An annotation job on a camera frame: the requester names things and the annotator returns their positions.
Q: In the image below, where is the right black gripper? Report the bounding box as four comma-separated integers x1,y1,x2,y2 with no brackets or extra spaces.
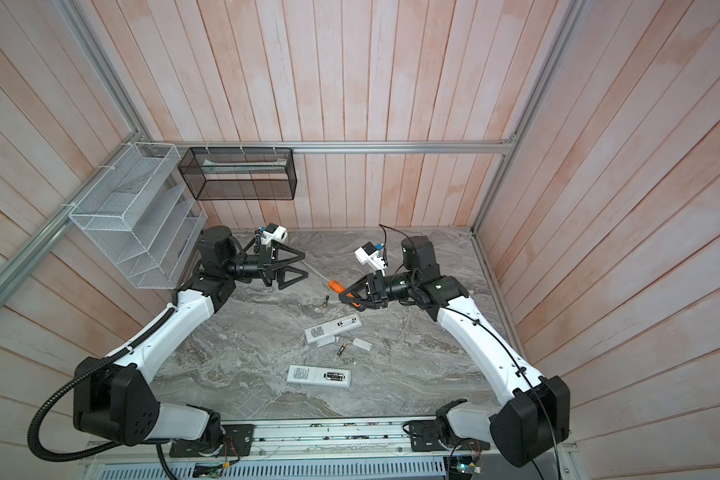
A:
342,274,419,310

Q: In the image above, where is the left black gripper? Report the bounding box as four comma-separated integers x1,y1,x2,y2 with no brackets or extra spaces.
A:
224,240,308,289

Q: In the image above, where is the orange handled screwdriver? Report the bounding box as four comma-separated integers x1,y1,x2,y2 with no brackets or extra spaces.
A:
303,262,345,294

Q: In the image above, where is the white remote control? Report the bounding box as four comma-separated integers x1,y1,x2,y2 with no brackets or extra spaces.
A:
304,314,362,345
286,365,351,388

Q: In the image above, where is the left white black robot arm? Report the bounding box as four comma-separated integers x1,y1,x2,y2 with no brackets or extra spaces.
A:
73,224,308,456

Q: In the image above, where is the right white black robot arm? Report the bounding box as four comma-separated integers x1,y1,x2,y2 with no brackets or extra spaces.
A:
338,236,571,467

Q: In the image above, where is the white battery cover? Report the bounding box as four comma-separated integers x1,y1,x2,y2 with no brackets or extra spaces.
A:
352,338,373,351
316,336,337,348

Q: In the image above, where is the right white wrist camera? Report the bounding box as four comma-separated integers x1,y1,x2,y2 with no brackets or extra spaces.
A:
354,242,388,274

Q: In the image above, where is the black wire mesh basket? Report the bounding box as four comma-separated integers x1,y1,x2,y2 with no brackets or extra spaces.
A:
178,146,298,201

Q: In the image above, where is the white wire mesh shelf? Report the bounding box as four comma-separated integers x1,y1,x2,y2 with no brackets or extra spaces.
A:
70,143,207,290

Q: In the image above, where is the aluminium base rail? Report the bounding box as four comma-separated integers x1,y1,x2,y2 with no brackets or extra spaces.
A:
77,415,580,466

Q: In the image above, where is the black corrugated cable conduit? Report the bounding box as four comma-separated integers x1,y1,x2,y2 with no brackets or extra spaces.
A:
26,305,178,463

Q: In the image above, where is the horizontal aluminium frame bar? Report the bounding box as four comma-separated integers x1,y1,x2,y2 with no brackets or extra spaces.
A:
145,140,515,155

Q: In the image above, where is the left aluminium frame bar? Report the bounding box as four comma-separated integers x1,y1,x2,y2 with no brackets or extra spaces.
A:
0,130,145,309

